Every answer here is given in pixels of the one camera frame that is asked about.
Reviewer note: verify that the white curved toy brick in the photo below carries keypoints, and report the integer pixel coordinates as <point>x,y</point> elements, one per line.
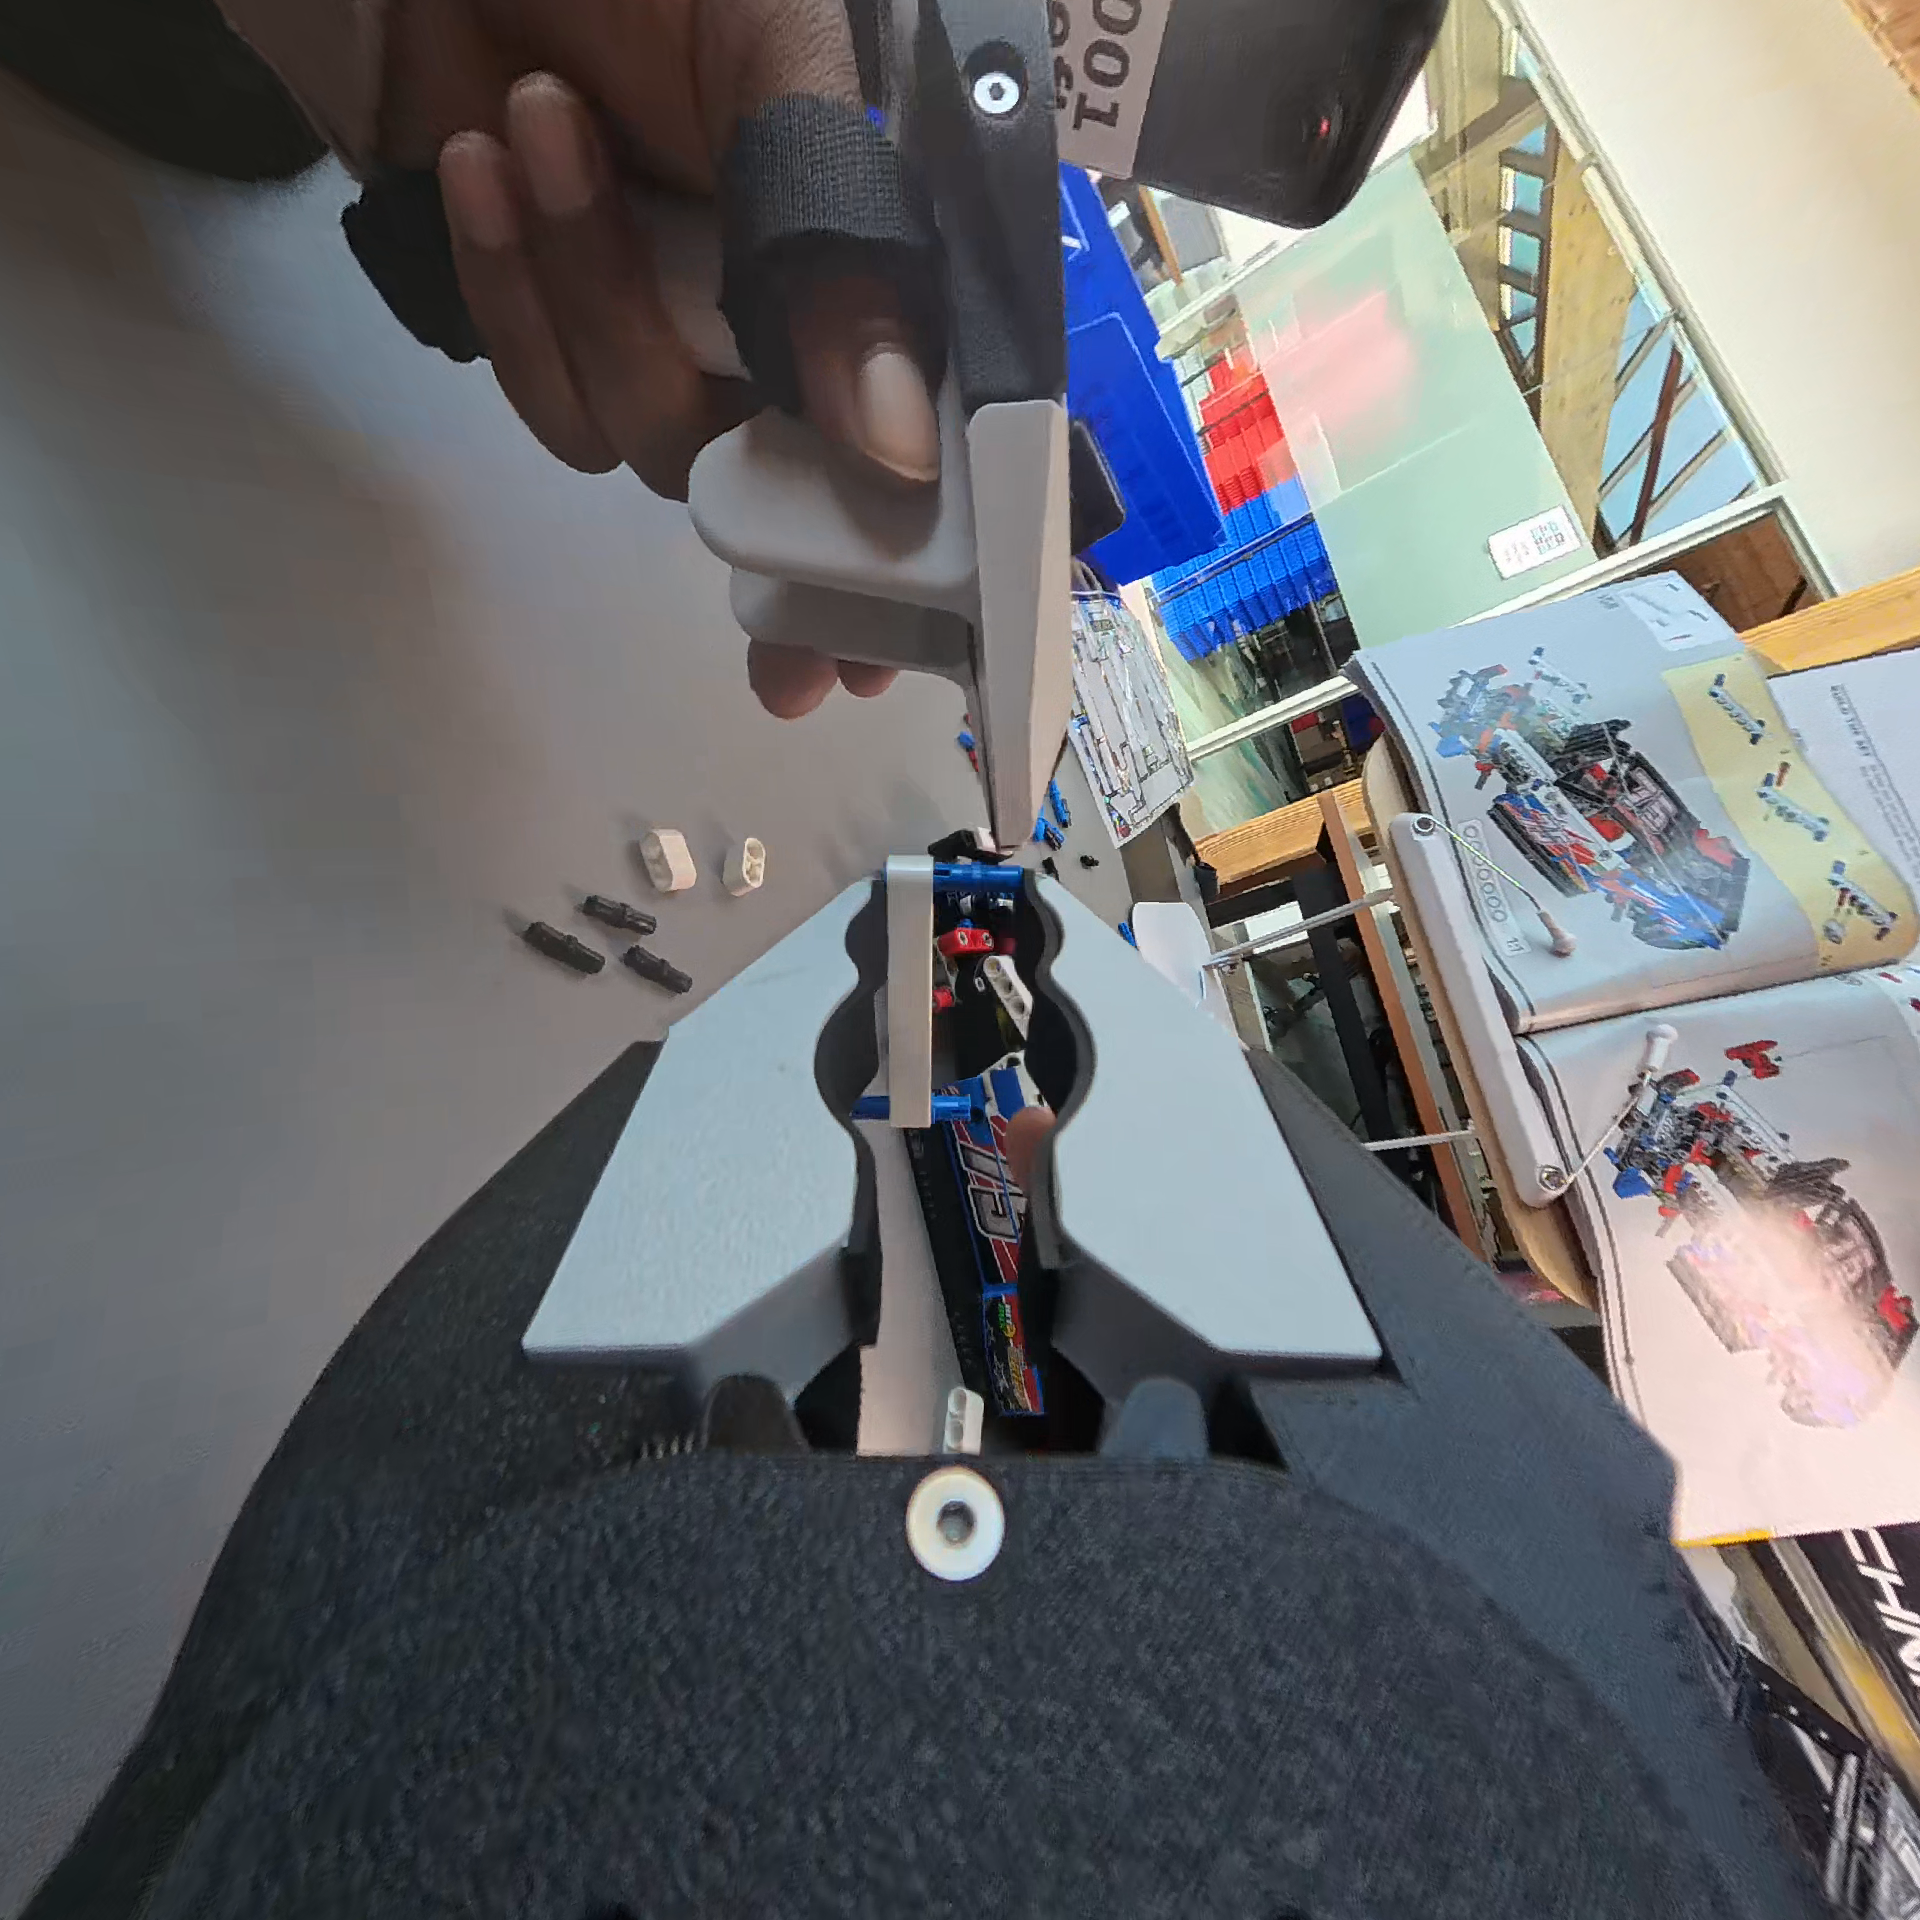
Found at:
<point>667,857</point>

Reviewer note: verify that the white sticker sheet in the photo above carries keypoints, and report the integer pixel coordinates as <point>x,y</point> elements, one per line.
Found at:
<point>1133,718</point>

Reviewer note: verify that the stack of red storage bins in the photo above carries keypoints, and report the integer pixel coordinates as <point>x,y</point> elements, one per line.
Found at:
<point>1245,434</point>

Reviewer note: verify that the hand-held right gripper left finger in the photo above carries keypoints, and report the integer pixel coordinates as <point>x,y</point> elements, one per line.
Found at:
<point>706,1187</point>

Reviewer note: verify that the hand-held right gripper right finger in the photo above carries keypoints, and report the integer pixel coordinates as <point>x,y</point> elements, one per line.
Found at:
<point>1199,1199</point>

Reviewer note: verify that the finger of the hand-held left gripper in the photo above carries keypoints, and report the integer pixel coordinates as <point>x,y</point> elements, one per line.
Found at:
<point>1022,599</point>

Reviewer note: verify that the thick white holed toy beam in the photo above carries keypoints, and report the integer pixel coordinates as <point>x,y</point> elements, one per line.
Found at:
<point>961,1420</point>

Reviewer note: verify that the white book stand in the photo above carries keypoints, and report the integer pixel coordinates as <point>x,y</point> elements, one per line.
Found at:
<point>1476,1005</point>

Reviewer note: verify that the thin white holed toy beam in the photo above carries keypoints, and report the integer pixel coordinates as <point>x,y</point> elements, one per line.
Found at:
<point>910,991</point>

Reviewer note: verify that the person's left hand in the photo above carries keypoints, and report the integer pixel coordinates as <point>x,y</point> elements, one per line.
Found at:
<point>526,227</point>

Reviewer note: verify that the toy instruction booklet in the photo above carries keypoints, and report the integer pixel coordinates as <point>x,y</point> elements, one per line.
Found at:
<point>1653,839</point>

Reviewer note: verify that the stack of blue storage bins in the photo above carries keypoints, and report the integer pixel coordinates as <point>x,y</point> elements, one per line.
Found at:
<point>1141,388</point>

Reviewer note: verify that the white two-hole toy connector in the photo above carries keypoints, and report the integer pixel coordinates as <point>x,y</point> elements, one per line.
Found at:
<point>745,867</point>

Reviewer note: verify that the toy brick race car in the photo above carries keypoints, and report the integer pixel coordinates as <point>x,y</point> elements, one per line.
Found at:
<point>991,1199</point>

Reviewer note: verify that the blue toy pin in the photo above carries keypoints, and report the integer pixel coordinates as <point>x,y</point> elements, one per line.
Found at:
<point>957,1107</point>
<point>974,869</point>

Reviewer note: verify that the toy set cardboard box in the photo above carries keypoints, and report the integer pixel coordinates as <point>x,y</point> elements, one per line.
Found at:
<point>1861,1677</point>

